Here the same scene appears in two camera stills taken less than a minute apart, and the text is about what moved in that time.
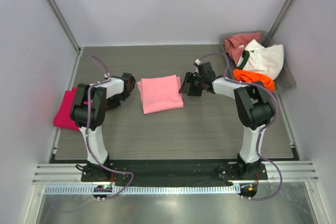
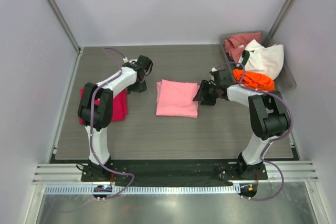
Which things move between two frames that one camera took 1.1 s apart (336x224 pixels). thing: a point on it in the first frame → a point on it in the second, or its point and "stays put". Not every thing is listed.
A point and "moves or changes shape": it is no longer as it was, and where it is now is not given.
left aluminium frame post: x=62 y=18 stays put
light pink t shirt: x=160 y=93 moves or changes shape
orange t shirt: x=243 y=75 stays put
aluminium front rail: x=294 y=172 stays put
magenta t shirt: x=63 y=119 → x=119 y=107
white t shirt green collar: x=269 y=60 stays put
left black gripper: x=110 y=105 → x=142 y=88
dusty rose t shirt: x=235 y=45 stays put
